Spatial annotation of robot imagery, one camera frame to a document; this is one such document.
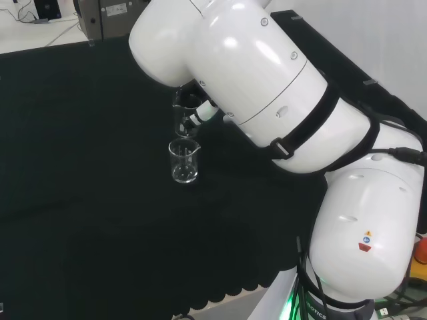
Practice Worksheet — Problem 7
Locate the green and black cable bundle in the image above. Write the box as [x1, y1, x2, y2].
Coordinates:
[375, 263, 427, 320]

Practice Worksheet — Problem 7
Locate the clear glass beaker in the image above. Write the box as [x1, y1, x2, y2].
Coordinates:
[167, 138, 201, 184]
[171, 91, 201, 139]

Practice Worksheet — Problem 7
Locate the black cable along arm base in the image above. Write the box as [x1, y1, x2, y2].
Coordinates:
[296, 235, 334, 320]

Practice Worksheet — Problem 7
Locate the black arm cable with connector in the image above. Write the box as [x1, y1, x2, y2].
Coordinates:
[369, 145, 427, 165]

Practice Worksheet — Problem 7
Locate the black bench cloth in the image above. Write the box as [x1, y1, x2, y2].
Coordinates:
[0, 9, 427, 320]

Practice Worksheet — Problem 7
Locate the thin grey cable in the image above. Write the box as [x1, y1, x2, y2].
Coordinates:
[12, 0, 51, 25]

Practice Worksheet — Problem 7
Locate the grey metal cabinet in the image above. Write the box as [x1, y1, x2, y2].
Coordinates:
[73, 0, 151, 41]

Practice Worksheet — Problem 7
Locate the yellow stop button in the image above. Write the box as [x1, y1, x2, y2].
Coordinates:
[409, 233, 427, 291]

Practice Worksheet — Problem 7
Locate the black box device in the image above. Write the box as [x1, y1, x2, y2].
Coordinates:
[33, 0, 65, 20]

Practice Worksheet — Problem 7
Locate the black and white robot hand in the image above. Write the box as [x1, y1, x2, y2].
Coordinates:
[179, 81, 220, 130]

